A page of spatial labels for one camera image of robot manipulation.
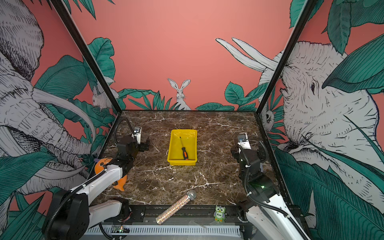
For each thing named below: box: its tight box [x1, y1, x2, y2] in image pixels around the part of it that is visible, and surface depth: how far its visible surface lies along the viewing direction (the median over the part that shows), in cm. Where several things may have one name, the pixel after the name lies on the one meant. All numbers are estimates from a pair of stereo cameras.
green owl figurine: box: [213, 205, 226, 223], surface depth 74 cm
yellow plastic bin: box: [167, 129, 198, 166], surface depth 100 cm
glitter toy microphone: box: [155, 189, 197, 225], surface depth 75 cm
